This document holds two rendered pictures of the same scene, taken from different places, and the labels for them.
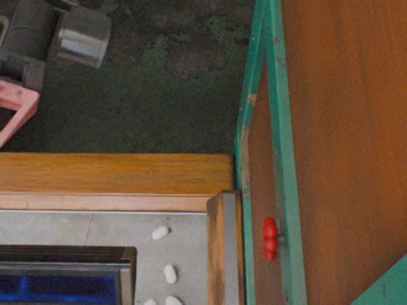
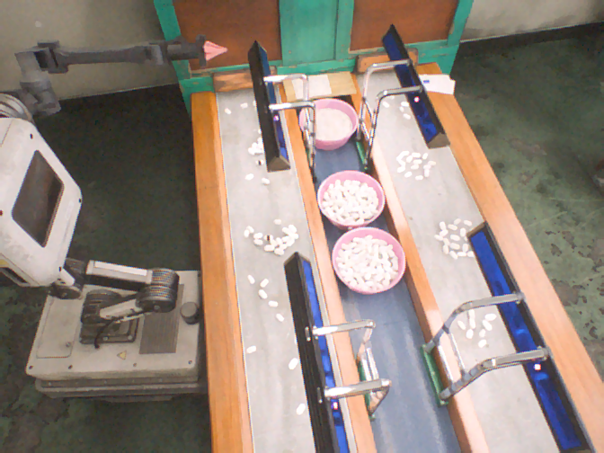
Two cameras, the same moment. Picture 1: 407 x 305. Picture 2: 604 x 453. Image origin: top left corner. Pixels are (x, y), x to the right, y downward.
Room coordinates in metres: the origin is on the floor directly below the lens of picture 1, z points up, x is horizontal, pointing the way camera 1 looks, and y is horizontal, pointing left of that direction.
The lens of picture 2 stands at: (0.44, 1.60, 2.20)
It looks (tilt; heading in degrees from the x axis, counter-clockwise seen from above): 58 degrees down; 255
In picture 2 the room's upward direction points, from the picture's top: 1 degrees counter-clockwise
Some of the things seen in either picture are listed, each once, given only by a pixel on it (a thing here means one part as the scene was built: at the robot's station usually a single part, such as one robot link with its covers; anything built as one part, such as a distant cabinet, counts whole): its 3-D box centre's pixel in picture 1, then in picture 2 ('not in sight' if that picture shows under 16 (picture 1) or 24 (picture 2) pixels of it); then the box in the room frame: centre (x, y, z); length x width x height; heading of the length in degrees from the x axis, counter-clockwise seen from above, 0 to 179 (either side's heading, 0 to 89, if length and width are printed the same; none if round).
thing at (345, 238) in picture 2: not in sight; (367, 263); (0.02, 0.93, 0.72); 0.27 x 0.27 x 0.10
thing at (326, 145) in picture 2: not in sight; (328, 126); (-0.06, 0.21, 0.72); 0.27 x 0.27 x 0.10
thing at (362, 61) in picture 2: not in sight; (386, 60); (-0.42, -0.02, 0.83); 0.30 x 0.06 x 0.07; 174
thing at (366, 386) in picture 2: not in sight; (343, 377); (0.26, 1.33, 0.90); 0.20 x 0.19 x 0.45; 84
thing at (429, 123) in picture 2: not in sight; (413, 81); (-0.32, 0.41, 1.08); 0.62 x 0.08 x 0.07; 84
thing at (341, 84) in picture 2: not in sight; (319, 86); (-0.08, 0.00, 0.77); 0.33 x 0.15 x 0.01; 174
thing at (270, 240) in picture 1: (272, 240); not in sight; (0.18, -0.10, 1.24); 0.04 x 0.02 x 0.04; 174
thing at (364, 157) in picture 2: not in sight; (386, 119); (-0.24, 0.41, 0.90); 0.20 x 0.19 x 0.45; 84
